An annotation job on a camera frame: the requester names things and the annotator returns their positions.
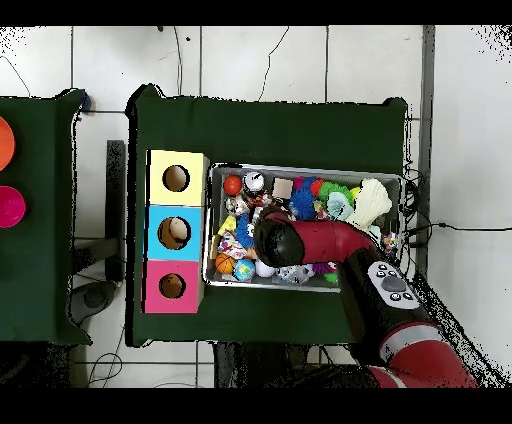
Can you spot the tiger plush toy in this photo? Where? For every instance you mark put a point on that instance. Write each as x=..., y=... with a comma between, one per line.
x=262, y=199

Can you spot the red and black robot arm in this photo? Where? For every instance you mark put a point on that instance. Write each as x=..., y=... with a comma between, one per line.
x=332, y=240

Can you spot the wooden box with three holes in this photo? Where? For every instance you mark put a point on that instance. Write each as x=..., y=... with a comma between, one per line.
x=176, y=198

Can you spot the blue spiky ball with eyes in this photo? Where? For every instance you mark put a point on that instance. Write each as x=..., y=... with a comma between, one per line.
x=243, y=232

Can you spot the plain orange ball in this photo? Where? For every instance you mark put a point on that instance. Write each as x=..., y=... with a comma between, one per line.
x=232, y=184

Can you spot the globe print ball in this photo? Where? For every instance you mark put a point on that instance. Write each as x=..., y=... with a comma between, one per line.
x=244, y=270

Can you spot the white baseball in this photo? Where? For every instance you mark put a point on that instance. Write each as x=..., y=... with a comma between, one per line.
x=263, y=272

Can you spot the small orange basketball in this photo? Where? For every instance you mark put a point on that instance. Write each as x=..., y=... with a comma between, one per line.
x=225, y=264

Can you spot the mint green cloth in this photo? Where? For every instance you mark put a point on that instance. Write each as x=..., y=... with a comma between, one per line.
x=339, y=206

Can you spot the cream knitted cloth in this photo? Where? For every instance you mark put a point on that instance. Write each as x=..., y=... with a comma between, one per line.
x=372, y=204

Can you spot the dark green side tablecloth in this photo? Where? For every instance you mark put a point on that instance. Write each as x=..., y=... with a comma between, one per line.
x=36, y=260

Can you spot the pink round disc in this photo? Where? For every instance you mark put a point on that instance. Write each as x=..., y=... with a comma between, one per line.
x=10, y=207

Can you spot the orange round disc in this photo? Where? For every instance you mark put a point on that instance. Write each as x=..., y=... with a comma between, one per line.
x=6, y=144

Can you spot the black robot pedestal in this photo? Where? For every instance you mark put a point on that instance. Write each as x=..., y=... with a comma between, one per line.
x=260, y=368

